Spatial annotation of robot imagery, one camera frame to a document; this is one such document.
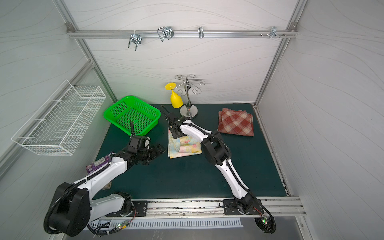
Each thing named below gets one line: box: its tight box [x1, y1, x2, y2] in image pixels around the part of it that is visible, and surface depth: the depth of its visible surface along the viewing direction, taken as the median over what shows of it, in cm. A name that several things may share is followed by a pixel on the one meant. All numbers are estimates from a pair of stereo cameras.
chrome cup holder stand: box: [173, 74, 206, 118], surface depth 102 cm
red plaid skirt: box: [217, 108, 254, 137], surface depth 107 cm
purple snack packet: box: [86, 154, 112, 175], surface depth 88 cm
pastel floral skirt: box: [167, 128, 202, 159], surface depth 94 cm
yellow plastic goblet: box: [165, 82, 184, 109], surface depth 102 cm
